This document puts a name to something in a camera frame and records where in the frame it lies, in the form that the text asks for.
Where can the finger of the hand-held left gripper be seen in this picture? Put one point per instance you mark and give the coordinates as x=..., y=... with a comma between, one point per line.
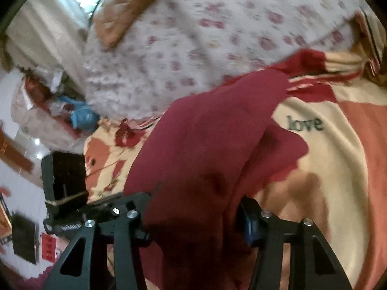
x=121, y=201

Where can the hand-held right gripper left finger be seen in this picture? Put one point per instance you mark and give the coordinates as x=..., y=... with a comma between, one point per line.
x=133, y=228

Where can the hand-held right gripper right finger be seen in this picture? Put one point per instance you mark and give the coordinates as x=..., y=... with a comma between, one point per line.
x=248, y=229

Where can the dark red cloth garment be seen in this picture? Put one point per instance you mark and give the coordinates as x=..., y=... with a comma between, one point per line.
x=196, y=145

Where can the brown wooden furniture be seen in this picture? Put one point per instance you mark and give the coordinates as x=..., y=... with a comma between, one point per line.
x=13, y=151

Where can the blue plastic bag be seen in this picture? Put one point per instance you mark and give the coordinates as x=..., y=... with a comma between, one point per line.
x=83, y=117

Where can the white plastic bag pile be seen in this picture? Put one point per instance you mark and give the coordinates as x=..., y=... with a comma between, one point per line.
x=33, y=117

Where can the black flat screen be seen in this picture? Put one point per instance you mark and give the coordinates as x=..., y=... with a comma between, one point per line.
x=24, y=238

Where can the cream and red printed blanket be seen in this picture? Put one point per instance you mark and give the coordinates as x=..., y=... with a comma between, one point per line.
x=341, y=157

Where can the beige curtain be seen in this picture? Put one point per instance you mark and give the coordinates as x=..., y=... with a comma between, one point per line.
x=39, y=36

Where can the brown quilted pillow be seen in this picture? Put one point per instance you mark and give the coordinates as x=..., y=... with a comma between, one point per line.
x=127, y=9

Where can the white floral bed sheet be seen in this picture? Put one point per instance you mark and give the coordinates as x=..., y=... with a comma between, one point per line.
x=196, y=36

